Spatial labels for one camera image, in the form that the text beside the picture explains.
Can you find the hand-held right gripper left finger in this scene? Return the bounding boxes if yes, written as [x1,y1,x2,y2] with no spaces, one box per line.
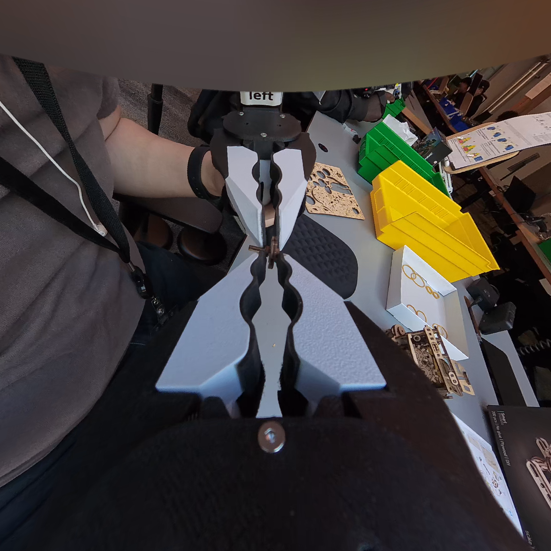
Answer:
[154,252,267,418]

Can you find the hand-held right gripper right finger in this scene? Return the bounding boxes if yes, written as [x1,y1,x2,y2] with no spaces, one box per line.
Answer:
[278,252,387,416]

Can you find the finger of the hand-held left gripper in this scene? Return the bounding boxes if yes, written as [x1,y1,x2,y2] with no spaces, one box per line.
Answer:
[272,148,308,252]
[225,145,265,245]

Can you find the small wooden model part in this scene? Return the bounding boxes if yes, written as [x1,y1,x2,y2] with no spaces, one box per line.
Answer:
[250,245,280,269]

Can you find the person's left forearm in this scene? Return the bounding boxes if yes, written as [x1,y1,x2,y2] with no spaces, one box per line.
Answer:
[103,105,194,201]

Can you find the laser-cut wooden parts sheet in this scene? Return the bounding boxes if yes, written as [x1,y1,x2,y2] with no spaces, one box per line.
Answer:
[305,163,366,221]

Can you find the wooden model vehicle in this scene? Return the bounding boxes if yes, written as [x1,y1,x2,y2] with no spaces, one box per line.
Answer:
[384,325,475,399]

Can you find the person's left hand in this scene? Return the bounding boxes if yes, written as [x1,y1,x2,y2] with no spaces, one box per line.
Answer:
[209,151,276,228]

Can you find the black wristband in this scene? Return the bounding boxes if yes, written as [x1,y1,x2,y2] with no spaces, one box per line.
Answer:
[187,145,224,203]

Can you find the black textured pad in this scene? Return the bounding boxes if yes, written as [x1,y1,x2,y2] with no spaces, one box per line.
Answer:
[282,213,359,300]

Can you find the white cardboard tray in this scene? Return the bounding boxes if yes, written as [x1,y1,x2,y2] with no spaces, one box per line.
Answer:
[386,245,470,361]

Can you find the green plastic bin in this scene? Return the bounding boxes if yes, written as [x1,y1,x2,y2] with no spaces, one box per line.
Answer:
[358,142,440,194]
[364,121,450,190]

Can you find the yellow rubber bands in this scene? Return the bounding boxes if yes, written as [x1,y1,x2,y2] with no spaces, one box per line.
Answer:
[401,263,450,341]

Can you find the yellow plastic bin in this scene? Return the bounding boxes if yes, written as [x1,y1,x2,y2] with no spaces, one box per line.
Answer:
[374,189,496,282]
[371,160,500,272]

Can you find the white tissue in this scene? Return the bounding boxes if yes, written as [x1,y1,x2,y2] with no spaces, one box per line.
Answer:
[383,115,418,145]

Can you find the brown wooden stick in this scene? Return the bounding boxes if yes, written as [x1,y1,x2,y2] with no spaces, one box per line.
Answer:
[464,297,480,341]

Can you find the small black picture box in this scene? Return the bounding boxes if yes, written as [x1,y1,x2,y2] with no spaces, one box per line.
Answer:
[411,127,453,164]

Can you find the black power adapter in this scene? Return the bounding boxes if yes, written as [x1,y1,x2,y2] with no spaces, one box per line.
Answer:
[478,301,516,335]
[467,278,500,308]

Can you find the person's grey shirt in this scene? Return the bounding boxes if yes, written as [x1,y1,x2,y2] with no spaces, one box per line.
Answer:
[0,56,147,487]

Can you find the black flat pad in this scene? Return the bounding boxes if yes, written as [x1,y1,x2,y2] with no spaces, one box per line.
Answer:
[480,333,541,407]

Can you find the wooden clipboard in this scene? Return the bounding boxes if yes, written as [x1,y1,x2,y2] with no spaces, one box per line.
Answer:
[443,123,521,175]

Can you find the instruction booklet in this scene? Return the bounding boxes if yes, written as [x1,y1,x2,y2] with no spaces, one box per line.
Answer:
[452,413,523,536]

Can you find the printed instruction sheet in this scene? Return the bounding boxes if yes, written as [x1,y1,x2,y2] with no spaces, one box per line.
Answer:
[446,112,551,169]

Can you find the black product box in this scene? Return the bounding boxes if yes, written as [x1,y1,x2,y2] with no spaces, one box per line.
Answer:
[487,405,551,551]

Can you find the black lanyard strap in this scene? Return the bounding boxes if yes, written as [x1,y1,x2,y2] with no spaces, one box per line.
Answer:
[0,56,173,328]

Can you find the thin white cable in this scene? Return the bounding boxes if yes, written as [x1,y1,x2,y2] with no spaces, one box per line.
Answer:
[0,101,107,236]

